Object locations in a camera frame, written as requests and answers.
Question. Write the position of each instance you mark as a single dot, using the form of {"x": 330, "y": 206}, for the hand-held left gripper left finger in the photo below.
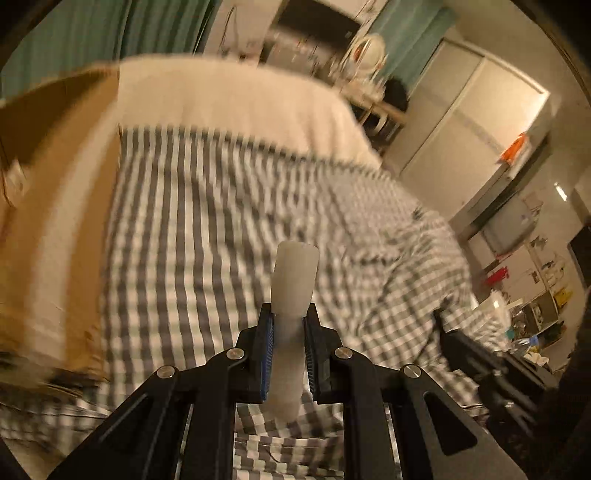
{"x": 267, "y": 350}

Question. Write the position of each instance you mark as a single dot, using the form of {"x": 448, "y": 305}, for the brown cardboard box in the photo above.
{"x": 55, "y": 138}

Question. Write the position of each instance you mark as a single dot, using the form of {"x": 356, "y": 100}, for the white plastic tube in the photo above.
{"x": 293, "y": 286}

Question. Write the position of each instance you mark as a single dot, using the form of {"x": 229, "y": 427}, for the red plastic bag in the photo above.
{"x": 496, "y": 276}

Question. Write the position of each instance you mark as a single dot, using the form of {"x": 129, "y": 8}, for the white oval vanity mirror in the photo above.
{"x": 367, "y": 53}

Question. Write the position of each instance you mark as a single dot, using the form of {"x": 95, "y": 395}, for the white louvred wardrobe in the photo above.
{"x": 461, "y": 106}

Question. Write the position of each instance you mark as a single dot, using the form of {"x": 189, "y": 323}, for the black television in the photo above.
{"x": 314, "y": 23}

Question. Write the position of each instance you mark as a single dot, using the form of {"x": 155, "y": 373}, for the wooden chair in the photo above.
{"x": 383, "y": 120}

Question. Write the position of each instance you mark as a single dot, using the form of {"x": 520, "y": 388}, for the wide green curtain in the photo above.
{"x": 115, "y": 27}

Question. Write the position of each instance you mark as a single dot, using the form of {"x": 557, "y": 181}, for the white dressing table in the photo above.
{"x": 360, "y": 90}

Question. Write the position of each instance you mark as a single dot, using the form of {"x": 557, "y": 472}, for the cluttered storage shelf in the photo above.
{"x": 540, "y": 318}

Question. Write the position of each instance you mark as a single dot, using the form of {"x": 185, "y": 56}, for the orange hanging bag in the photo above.
{"x": 515, "y": 147}

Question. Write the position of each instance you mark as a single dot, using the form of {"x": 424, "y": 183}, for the white textured blanket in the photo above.
{"x": 231, "y": 101}

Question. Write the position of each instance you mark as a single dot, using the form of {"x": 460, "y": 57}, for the black backpack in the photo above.
{"x": 397, "y": 94}

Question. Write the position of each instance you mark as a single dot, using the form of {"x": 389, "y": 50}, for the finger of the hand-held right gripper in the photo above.
{"x": 461, "y": 346}

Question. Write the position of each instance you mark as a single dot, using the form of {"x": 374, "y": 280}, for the grey mini fridge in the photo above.
{"x": 291, "y": 55}

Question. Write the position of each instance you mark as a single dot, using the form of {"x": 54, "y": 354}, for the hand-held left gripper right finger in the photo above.
{"x": 310, "y": 355}

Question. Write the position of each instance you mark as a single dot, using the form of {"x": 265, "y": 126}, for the narrow green curtain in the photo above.
{"x": 415, "y": 32}

